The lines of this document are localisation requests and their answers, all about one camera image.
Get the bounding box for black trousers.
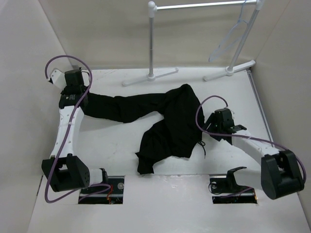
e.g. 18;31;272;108
84;84;205;175

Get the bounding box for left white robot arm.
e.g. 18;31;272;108
41;68;109;194

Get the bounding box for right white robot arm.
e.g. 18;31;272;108
202;108;306;200

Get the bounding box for white clothes rack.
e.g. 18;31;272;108
122;0;265;86

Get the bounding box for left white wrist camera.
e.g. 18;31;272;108
48;69;66;89

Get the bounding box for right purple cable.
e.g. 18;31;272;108
195;95;307;187

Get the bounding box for purple cable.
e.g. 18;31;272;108
195;95;307;187
43;55;112;203

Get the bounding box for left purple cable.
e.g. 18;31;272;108
43;55;112;203

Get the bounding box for right aluminium table rail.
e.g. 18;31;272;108
246;68;273;141

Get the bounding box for light blue wire hanger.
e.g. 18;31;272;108
208;0;248;62

